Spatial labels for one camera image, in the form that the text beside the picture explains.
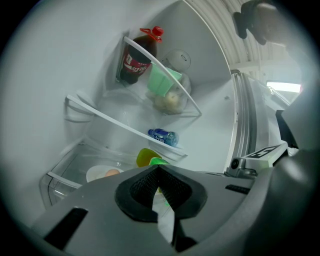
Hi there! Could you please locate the white refrigerator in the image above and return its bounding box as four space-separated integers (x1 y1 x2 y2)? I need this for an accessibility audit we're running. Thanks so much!
4 0 303 221

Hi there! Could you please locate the blue plastic water bottle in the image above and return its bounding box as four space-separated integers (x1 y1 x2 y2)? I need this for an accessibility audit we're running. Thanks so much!
147 128 180 147

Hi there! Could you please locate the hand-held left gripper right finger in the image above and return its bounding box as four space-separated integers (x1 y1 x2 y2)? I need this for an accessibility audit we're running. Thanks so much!
157 164 255 252

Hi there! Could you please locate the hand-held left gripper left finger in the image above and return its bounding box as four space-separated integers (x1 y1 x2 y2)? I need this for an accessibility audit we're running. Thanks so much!
31 164 173 256

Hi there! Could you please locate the clear fridge door shelf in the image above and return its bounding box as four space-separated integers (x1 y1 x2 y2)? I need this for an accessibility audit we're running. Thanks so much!
65 94 188 157

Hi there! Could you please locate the dark head-worn camera rig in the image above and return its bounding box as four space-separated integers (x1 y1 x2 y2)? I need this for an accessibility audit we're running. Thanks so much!
232 0 286 46

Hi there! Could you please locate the white fridge lamp cover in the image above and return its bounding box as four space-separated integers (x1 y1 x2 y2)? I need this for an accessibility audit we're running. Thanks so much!
159 49 192 74

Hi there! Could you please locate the green plastic drink bottle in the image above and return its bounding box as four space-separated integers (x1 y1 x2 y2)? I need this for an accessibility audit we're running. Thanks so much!
136 147 171 169

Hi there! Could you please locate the brown egg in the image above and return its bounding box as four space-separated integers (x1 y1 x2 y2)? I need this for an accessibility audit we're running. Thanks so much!
104 168 121 178

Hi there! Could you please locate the dark cola bottle red label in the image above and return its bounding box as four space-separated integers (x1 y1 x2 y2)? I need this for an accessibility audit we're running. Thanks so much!
119 26 165 85

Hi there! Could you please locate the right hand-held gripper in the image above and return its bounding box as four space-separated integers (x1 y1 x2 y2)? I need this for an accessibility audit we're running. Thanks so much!
223 142 291 178

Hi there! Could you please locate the green plastic container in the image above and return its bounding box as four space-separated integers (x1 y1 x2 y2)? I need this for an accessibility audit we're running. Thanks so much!
146 63 183 98

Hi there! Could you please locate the clear bag of yellow fruit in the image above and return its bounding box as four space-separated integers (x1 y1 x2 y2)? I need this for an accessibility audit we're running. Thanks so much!
146 72 192 115

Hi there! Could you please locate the white round plate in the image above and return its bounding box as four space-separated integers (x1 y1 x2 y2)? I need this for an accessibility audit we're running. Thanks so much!
86 164 125 183

